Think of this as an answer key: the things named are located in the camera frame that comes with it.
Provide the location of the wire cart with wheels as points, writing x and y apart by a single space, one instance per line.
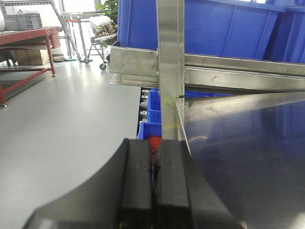
103 33

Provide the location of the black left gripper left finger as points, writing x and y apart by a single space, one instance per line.
118 196

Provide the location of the red conveyor table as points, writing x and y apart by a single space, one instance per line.
33 48

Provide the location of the stainless steel shelf rack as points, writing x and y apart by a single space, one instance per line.
243 121

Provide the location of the green plant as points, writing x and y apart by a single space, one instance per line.
109 8

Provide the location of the cardboard box under table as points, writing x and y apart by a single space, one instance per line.
32 57

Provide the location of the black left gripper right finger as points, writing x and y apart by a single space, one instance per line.
183 198

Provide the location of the small blue bin lower shelf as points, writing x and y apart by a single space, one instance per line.
153 125

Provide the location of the grey plastic crate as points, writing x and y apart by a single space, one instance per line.
25 21

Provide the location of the large blue bin upper shelf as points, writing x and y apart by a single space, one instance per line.
224 28

